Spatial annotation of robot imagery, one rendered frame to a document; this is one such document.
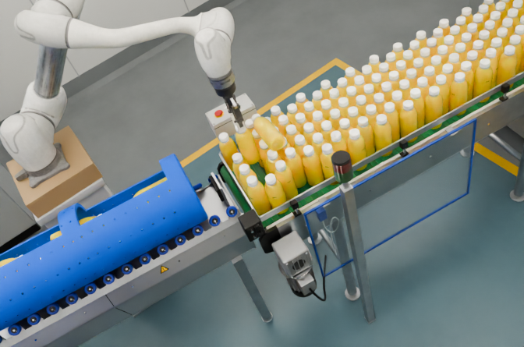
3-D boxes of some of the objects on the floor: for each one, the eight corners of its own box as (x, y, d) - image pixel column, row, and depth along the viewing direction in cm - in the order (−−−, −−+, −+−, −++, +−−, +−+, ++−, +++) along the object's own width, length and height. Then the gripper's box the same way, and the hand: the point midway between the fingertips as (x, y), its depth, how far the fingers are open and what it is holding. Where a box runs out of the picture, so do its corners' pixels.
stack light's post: (364, 317, 256) (338, 185, 178) (371, 313, 257) (347, 180, 178) (369, 323, 254) (344, 192, 175) (375, 320, 254) (353, 187, 175)
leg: (260, 315, 270) (227, 256, 225) (269, 309, 271) (238, 249, 226) (264, 324, 266) (232, 265, 221) (274, 319, 267) (244, 259, 222)
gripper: (205, 75, 184) (224, 121, 201) (222, 99, 173) (240, 145, 190) (224, 66, 185) (240, 112, 202) (242, 90, 174) (258, 136, 191)
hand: (238, 122), depth 194 cm, fingers closed on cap, 4 cm apart
